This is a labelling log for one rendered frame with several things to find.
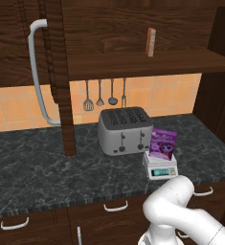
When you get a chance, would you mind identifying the purple cereal box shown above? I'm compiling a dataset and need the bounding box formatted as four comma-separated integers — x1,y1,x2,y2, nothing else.
148,127,178,162

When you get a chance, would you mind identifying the white digital scale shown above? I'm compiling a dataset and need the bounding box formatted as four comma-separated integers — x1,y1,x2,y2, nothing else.
142,150,179,181

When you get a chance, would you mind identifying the dark wood open cabinet door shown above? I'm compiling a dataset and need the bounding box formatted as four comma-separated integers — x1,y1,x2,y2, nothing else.
36,0,78,158

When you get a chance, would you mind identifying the dark wood tall side cabinet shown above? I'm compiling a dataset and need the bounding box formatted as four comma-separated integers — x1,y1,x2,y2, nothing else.
192,6,225,155

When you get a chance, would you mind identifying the dark wood base cabinet door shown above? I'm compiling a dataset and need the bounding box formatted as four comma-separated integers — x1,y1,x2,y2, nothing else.
69,219,150,245

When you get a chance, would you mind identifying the dark wood closed cabinet door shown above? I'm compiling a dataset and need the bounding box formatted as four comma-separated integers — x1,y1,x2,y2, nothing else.
0,0,52,88

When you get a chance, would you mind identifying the grey four-slot toaster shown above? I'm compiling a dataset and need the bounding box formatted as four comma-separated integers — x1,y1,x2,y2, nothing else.
97,106,154,157

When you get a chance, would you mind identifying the grey ladle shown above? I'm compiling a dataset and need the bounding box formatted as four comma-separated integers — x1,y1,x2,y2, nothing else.
107,78,119,106

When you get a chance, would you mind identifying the small grey hanging spatula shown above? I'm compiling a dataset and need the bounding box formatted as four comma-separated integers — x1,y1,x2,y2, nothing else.
96,78,105,107

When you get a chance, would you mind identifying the grey meat fork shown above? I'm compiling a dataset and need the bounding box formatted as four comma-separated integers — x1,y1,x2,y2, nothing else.
121,78,128,109

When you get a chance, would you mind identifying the grey slotted spatula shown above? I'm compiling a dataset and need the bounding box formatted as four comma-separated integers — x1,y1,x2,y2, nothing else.
82,79,95,112

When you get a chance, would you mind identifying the red and white box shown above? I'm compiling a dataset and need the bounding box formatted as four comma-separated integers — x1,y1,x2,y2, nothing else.
145,27,157,58

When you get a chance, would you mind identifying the dark wood drawer front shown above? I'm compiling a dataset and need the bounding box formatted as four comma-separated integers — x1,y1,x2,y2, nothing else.
0,209,70,245
67,194,150,226
186,179,225,212

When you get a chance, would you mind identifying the dark wood open wall cabinet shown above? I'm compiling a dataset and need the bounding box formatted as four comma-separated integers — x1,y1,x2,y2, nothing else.
61,0,225,82

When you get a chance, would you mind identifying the white curved drawer handle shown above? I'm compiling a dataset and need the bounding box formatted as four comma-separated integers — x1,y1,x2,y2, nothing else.
0,216,31,232
102,200,129,213
176,231,191,239
192,186,214,197

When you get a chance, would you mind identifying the long white cabinet door handle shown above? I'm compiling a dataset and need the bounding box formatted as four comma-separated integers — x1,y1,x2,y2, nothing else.
27,18,61,126

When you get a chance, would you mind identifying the white vertical cabinet handle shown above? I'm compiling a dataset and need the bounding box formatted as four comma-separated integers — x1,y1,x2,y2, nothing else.
77,226,83,245

